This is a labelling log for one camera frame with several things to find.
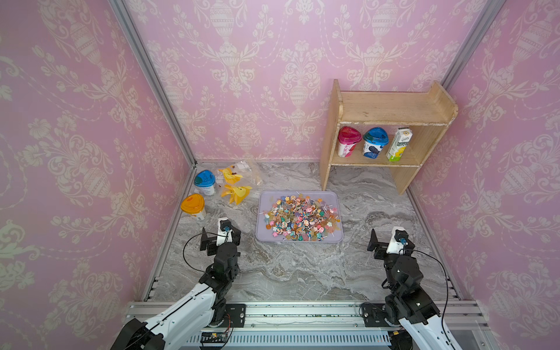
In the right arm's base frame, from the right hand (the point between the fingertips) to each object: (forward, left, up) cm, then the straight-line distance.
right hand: (388, 232), depth 79 cm
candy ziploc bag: (+39, +58, -6) cm, 70 cm away
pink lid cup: (+33, +10, +17) cm, 39 cm away
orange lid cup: (+20, +76, -3) cm, 79 cm away
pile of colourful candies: (+14, +30, -10) cm, 35 cm away
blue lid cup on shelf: (+33, -1, +16) cm, 37 cm away
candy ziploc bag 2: (+25, +59, -7) cm, 65 cm away
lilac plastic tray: (+28, +46, -13) cm, 55 cm away
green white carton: (+30, -9, +19) cm, 36 cm away
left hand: (+6, +63, -1) cm, 63 cm away
